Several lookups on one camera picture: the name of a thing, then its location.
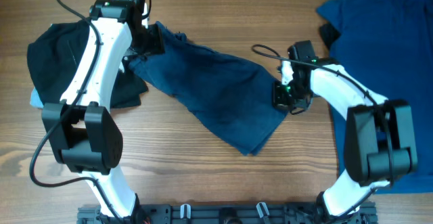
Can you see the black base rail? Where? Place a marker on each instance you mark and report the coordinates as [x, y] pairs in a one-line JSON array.
[[292, 212]]

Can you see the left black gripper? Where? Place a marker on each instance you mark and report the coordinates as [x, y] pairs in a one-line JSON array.
[[157, 42]]

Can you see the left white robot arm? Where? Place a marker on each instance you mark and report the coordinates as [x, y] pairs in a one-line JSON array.
[[79, 128]]

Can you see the black folded clothes pile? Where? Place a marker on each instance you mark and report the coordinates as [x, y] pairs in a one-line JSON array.
[[54, 58]]

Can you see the black garment under shirt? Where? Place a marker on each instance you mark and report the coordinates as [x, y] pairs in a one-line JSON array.
[[329, 34]]

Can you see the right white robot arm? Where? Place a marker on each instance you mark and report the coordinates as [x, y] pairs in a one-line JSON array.
[[379, 141]]

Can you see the light blue cloth corner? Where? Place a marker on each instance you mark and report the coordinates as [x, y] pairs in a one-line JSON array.
[[35, 100]]

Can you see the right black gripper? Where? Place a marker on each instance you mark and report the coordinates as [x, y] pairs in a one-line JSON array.
[[279, 102]]

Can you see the navy blue shorts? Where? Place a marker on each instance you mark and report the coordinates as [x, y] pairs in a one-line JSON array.
[[230, 96]]

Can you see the blue polo shirt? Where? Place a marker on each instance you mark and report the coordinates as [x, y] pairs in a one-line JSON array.
[[387, 46]]

